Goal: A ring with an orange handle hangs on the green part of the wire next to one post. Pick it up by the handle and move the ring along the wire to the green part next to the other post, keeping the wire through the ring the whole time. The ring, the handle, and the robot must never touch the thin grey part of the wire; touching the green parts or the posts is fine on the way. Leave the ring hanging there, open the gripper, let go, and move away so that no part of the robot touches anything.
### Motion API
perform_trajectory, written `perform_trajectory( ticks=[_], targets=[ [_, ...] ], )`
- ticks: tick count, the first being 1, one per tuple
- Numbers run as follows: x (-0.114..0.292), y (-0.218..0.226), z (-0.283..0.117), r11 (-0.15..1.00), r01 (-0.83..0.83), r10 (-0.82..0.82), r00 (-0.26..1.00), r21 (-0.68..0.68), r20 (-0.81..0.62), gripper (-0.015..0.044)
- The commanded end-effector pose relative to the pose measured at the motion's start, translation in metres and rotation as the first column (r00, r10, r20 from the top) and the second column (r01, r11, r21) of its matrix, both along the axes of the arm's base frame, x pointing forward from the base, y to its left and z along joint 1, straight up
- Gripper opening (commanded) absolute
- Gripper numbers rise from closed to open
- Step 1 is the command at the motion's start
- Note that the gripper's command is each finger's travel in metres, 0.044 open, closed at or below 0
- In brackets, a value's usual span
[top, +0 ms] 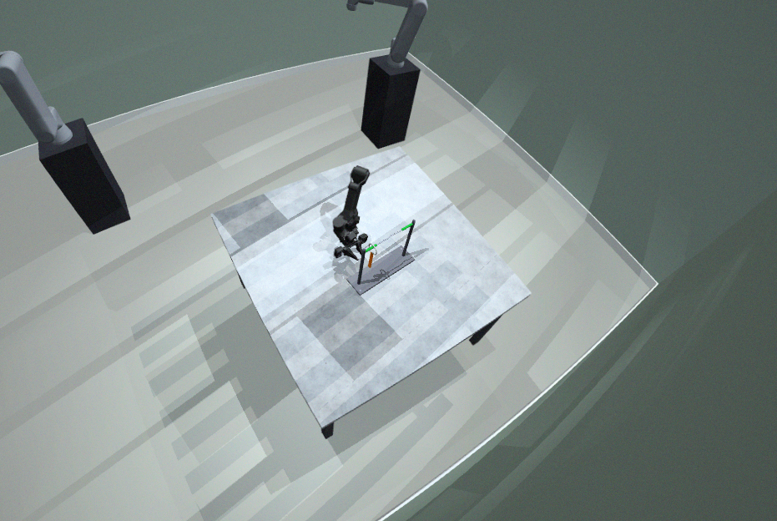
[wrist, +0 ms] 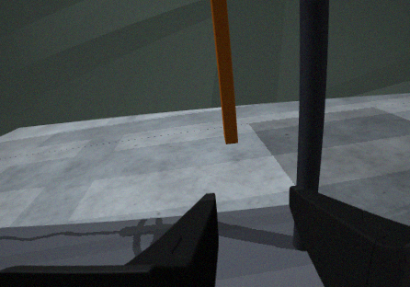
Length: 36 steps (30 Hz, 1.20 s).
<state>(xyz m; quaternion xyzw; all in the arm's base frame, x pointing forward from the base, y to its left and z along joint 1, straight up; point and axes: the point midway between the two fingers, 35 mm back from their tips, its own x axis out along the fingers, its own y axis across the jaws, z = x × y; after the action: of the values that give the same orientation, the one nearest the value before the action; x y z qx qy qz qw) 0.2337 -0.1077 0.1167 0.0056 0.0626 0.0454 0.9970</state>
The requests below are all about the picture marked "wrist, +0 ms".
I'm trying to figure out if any orange handle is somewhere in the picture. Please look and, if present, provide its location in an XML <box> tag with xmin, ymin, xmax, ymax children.
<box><xmin>211</xmin><ymin>0</ymin><xmax>238</xmax><ymax>144</ymax></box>

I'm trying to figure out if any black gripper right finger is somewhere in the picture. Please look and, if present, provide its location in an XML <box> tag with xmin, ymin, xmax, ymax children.
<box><xmin>289</xmin><ymin>186</ymin><xmax>410</xmax><ymax>287</ymax></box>

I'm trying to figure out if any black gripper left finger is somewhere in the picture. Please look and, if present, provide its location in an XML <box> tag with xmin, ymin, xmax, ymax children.
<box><xmin>0</xmin><ymin>193</ymin><xmax>219</xmax><ymax>287</ymax></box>

